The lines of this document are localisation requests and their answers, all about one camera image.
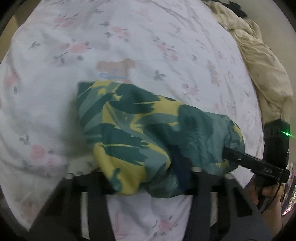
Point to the cream bear print duvet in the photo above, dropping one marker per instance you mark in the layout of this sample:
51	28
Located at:
261	69

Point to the green yellow floral pants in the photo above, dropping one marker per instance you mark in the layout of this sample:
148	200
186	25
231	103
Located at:
143	136

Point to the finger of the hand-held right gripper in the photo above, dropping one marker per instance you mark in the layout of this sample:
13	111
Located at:
252	163

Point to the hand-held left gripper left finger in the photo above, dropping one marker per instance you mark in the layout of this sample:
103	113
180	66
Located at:
92	185

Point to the dark clothes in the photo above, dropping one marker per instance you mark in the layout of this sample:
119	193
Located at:
234	7

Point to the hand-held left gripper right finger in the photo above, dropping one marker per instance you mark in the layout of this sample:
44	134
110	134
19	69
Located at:
201	183

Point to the person's right hand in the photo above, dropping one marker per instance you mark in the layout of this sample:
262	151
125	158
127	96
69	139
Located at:
270	197

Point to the floral bed sheet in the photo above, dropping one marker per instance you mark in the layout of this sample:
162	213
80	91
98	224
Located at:
92	58

